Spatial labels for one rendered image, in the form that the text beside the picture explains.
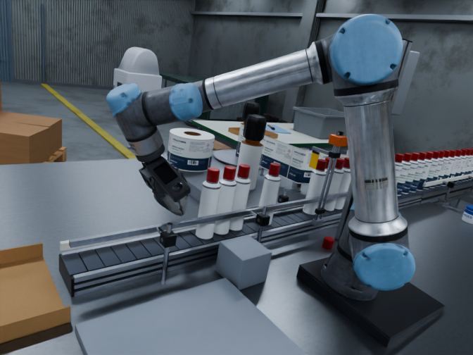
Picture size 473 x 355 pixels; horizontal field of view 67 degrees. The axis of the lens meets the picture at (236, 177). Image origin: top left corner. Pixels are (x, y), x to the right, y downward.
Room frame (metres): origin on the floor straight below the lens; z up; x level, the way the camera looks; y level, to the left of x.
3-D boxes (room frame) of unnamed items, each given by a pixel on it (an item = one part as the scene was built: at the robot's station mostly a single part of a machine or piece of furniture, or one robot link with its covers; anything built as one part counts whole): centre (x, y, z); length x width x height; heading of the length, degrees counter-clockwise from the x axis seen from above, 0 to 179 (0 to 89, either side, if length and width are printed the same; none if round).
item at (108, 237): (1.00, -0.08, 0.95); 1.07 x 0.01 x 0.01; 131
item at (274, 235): (1.21, -0.28, 0.85); 1.65 x 0.11 x 0.05; 131
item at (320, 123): (3.48, -0.76, 0.91); 0.60 x 0.40 x 0.22; 133
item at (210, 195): (0.91, 0.06, 0.98); 0.05 x 0.05 x 0.20
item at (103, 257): (1.21, -0.28, 0.86); 1.65 x 0.08 x 0.04; 131
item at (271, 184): (1.06, -0.11, 0.98); 0.05 x 0.05 x 0.20
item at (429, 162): (1.78, -0.93, 0.98); 0.05 x 0.05 x 0.20
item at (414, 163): (1.68, -0.82, 0.98); 0.05 x 0.05 x 0.20
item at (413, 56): (1.22, -0.42, 1.38); 0.17 x 0.10 x 0.19; 6
